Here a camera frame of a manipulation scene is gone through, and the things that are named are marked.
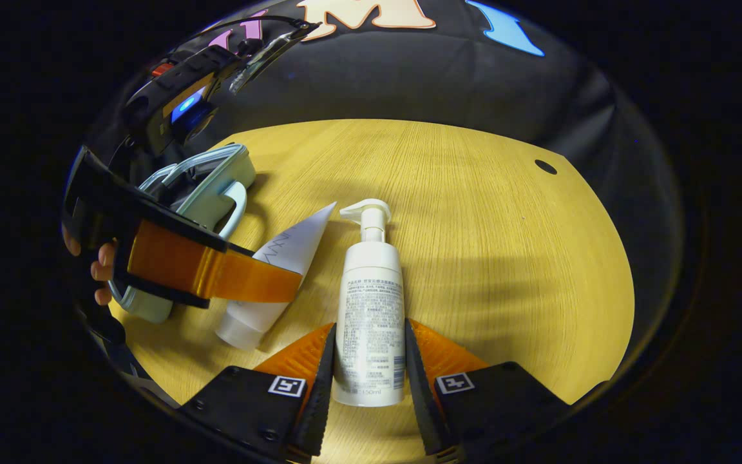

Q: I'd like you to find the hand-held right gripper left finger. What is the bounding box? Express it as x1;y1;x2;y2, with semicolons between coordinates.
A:
178;322;338;464

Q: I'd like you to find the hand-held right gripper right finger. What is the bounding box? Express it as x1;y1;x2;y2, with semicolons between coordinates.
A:
404;318;571;457

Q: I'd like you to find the light blue suitcase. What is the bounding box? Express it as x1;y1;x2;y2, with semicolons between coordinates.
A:
108;143;257;324

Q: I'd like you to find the white pump bottle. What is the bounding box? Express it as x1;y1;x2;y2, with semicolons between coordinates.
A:
331;198;407;408

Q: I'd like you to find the white squeeze tube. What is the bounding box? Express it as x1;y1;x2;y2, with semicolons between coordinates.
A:
215;201;338;351

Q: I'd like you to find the black backdrop cloth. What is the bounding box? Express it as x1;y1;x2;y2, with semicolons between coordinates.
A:
78;0;684;387

